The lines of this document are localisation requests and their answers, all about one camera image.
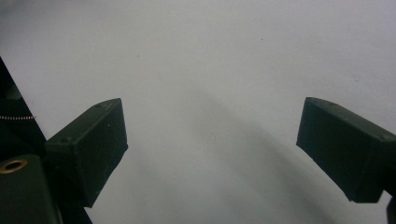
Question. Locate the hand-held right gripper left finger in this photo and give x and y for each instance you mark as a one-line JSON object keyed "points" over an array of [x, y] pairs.
{"points": [[90, 152]]}

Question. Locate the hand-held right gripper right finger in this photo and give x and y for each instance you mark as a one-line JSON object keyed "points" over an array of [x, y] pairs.
{"points": [[348, 152]]}

